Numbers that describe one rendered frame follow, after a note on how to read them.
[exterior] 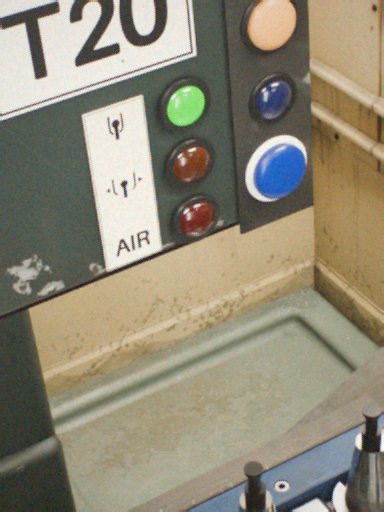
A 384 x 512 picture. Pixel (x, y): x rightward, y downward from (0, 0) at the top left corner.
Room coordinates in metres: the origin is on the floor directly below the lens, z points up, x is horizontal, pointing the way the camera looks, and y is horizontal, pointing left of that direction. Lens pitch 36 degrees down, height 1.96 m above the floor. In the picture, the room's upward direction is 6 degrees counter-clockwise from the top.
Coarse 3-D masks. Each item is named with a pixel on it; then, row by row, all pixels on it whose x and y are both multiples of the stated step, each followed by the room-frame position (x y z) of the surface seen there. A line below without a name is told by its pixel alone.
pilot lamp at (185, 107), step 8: (184, 88) 0.47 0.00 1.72; (192, 88) 0.47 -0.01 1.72; (176, 96) 0.46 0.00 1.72; (184, 96) 0.46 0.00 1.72; (192, 96) 0.46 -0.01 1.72; (200, 96) 0.47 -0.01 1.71; (176, 104) 0.46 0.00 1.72; (184, 104) 0.46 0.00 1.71; (192, 104) 0.46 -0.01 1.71; (200, 104) 0.47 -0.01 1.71; (168, 112) 0.46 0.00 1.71; (176, 112) 0.46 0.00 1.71; (184, 112) 0.46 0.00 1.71; (192, 112) 0.46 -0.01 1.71; (200, 112) 0.47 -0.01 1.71; (176, 120) 0.46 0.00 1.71; (184, 120) 0.46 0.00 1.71; (192, 120) 0.47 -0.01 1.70
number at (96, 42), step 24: (72, 0) 0.45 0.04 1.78; (96, 0) 0.45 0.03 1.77; (120, 0) 0.46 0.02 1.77; (144, 0) 0.46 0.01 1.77; (168, 0) 0.47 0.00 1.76; (72, 24) 0.45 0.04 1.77; (96, 24) 0.45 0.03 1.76; (120, 24) 0.46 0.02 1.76; (144, 24) 0.46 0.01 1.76; (168, 24) 0.47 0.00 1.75; (72, 48) 0.45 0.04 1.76; (96, 48) 0.45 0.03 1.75; (120, 48) 0.46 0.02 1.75; (144, 48) 0.46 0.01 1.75; (168, 48) 0.47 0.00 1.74; (72, 72) 0.45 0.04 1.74; (96, 72) 0.45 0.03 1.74
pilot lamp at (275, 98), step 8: (280, 80) 0.49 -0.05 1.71; (264, 88) 0.48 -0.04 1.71; (272, 88) 0.48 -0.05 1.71; (280, 88) 0.49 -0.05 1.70; (288, 88) 0.49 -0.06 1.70; (264, 96) 0.48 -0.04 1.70; (272, 96) 0.48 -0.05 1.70; (280, 96) 0.49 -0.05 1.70; (288, 96) 0.49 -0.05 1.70; (264, 104) 0.48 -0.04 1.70; (272, 104) 0.48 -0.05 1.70; (280, 104) 0.48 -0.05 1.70; (288, 104) 0.49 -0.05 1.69; (264, 112) 0.48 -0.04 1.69; (272, 112) 0.48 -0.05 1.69; (280, 112) 0.49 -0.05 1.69
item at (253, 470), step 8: (248, 464) 0.60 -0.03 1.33; (256, 464) 0.60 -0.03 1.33; (248, 472) 0.59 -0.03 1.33; (256, 472) 0.59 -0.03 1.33; (248, 480) 0.60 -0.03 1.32; (256, 480) 0.59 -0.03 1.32; (248, 488) 0.60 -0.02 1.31; (256, 488) 0.59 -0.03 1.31; (264, 488) 0.60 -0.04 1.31; (248, 496) 0.59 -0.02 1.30; (256, 496) 0.59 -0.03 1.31; (264, 496) 0.59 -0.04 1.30; (248, 504) 0.59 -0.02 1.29; (256, 504) 0.59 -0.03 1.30; (264, 504) 0.59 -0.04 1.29
